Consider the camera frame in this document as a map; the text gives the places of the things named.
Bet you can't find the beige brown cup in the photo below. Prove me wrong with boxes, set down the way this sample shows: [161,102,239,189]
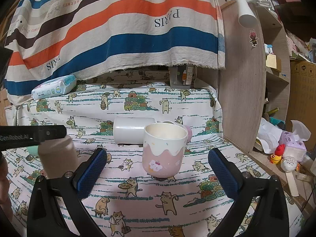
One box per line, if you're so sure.
[38,135,79,179]

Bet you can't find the pink white drip mug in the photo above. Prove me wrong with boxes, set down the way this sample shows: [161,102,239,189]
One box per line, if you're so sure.
[142,122,187,178]

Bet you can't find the teal green cup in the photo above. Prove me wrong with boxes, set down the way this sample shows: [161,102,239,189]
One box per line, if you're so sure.
[26,146,39,157]

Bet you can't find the white cylindrical cup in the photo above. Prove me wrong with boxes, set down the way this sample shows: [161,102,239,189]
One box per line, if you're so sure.
[113,117,155,144]

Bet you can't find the white round speckled toy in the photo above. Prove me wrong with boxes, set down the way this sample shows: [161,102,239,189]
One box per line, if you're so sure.
[280,156,298,173]

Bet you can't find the red yellow toy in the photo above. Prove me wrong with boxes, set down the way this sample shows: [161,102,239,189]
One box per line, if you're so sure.
[269,144,285,164]

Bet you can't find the wet wipes pack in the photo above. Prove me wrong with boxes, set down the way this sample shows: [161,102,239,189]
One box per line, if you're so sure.
[31,74,77,101]

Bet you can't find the purple tissue box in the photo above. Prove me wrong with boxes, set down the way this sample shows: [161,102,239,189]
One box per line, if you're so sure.
[279,120,311,162]

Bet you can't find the cat print bed sheet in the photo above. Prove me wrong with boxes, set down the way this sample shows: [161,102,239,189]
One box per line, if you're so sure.
[2,68,304,237]

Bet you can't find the cardboard box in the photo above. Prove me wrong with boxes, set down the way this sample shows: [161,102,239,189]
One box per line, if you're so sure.
[286,60,316,139]

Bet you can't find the striped Paris cloth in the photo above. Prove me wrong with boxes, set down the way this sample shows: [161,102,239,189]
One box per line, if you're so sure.
[4,0,225,105]

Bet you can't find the wooden curved shelf unit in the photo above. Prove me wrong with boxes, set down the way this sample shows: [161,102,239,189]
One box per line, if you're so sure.
[197,0,316,218]

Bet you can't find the clear plastic container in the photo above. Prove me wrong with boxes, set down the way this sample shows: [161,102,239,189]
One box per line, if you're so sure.
[169,64,197,90]

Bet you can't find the bear sticker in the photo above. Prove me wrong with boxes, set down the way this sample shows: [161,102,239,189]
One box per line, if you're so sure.
[249,30,258,47]

